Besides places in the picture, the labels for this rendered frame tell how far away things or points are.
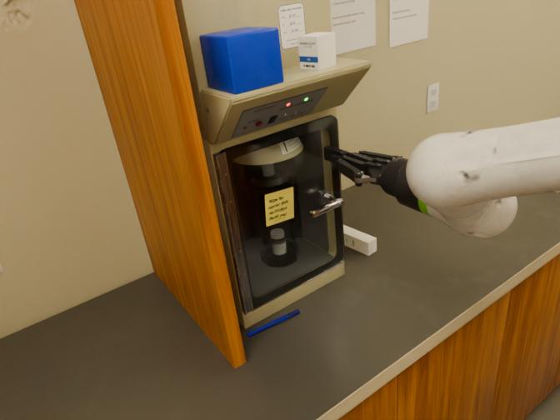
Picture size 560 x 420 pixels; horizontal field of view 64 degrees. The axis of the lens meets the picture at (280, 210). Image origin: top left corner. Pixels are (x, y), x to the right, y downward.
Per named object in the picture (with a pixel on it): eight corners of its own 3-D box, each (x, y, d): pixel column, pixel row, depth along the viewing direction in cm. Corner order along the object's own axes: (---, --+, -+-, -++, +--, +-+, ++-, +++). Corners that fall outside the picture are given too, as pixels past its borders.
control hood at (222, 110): (207, 142, 85) (197, 89, 80) (337, 102, 100) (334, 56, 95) (237, 157, 76) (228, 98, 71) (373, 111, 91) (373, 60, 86)
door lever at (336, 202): (300, 212, 103) (299, 202, 102) (332, 199, 107) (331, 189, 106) (314, 221, 99) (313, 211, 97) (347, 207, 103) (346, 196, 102)
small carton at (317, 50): (300, 68, 87) (297, 36, 84) (317, 63, 90) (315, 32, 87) (318, 70, 83) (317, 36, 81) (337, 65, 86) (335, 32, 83)
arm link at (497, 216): (506, 257, 72) (539, 198, 72) (477, 232, 64) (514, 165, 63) (433, 227, 82) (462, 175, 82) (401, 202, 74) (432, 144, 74)
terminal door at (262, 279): (245, 312, 104) (215, 151, 86) (343, 261, 118) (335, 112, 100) (247, 314, 103) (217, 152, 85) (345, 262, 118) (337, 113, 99)
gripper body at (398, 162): (425, 155, 83) (387, 145, 90) (393, 169, 79) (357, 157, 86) (423, 192, 87) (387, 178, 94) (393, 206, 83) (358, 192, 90)
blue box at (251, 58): (207, 87, 80) (197, 35, 76) (254, 77, 85) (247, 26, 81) (235, 95, 73) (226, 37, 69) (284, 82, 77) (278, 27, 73)
